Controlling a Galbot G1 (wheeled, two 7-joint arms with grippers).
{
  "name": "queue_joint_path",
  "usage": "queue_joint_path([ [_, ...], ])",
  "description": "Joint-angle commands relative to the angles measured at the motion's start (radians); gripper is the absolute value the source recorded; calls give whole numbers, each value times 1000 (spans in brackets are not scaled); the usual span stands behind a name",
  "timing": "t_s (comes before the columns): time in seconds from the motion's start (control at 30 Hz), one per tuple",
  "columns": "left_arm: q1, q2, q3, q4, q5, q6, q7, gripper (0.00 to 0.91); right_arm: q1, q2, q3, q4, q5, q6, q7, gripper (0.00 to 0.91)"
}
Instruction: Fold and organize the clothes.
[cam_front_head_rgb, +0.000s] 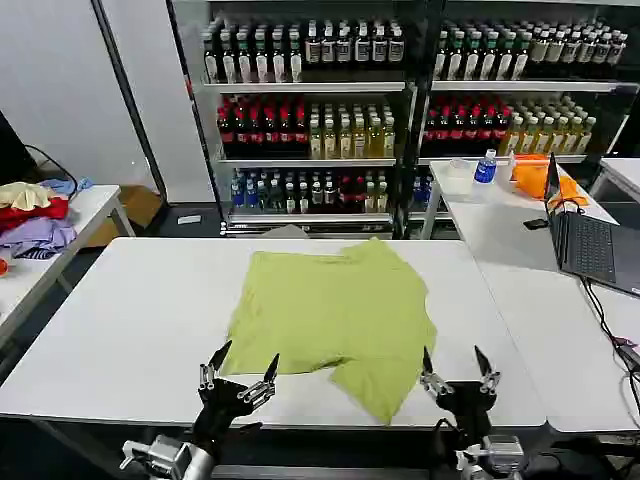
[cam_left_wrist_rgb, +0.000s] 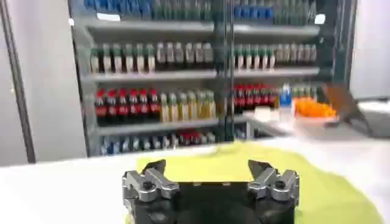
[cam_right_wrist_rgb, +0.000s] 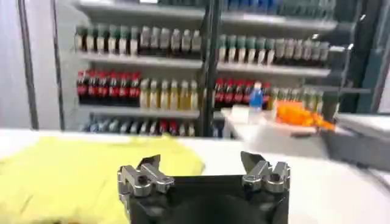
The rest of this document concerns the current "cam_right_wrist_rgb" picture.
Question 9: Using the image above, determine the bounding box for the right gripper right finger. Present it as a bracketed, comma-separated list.
[240, 151, 291, 194]

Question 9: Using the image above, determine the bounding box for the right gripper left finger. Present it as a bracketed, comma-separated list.
[117, 154, 176, 201]

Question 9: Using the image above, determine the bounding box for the yellow-green shirt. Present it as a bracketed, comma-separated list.
[0, 135, 205, 224]

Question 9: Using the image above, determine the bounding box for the white side table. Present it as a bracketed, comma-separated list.
[221, 108, 336, 159]

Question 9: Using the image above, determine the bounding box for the orange cloth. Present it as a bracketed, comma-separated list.
[275, 102, 336, 131]

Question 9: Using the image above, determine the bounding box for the water bottle with blue label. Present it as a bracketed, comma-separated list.
[249, 81, 264, 112]

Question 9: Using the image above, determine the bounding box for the drinks shelf with green-capped bottles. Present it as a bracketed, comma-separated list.
[51, 0, 214, 138]

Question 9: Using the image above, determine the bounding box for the black upright pole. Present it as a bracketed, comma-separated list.
[17, 0, 40, 130]

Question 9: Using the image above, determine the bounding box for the drinks shelf with dark frame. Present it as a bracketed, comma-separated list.
[213, 0, 357, 122]

